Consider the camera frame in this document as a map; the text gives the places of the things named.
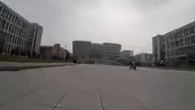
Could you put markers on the wide grey twin-block building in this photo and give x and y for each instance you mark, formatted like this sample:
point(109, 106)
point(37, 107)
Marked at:
point(96, 50)

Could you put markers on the small pale building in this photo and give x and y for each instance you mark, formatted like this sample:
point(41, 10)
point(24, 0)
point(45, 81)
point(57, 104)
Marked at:
point(127, 53)

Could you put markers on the grey paved plaza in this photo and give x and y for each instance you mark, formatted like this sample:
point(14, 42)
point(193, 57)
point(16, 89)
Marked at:
point(116, 89)

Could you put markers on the low brownish building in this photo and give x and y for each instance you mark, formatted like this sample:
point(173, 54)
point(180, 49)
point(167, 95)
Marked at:
point(52, 51)

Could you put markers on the low pale building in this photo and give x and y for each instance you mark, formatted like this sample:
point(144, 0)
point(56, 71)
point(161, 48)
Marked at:
point(144, 58)

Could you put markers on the grey kerb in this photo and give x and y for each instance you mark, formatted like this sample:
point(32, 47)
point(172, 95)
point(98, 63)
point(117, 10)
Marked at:
point(21, 66)

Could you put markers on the grass strip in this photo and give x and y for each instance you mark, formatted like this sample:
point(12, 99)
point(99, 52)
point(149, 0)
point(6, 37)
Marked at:
point(8, 57)

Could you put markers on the large pale multi-storey building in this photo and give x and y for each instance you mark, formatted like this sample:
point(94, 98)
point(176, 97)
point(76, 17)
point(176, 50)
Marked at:
point(190, 41)

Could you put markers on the large grey multi-storey building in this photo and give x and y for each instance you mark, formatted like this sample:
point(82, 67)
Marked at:
point(7, 27)

